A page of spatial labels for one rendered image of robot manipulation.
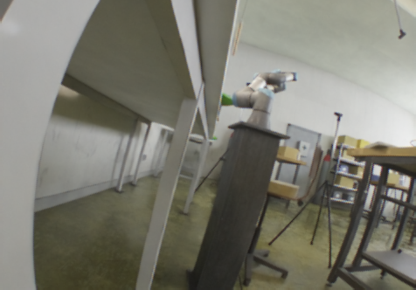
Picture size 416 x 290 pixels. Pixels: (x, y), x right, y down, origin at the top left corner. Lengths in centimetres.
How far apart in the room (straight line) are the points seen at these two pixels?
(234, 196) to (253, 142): 24
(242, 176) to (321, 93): 645
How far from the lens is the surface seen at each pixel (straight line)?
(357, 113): 792
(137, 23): 42
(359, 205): 152
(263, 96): 103
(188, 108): 57
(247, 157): 92
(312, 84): 717
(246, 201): 95
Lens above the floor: 69
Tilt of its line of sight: 5 degrees up
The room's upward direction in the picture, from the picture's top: 15 degrees clockwise
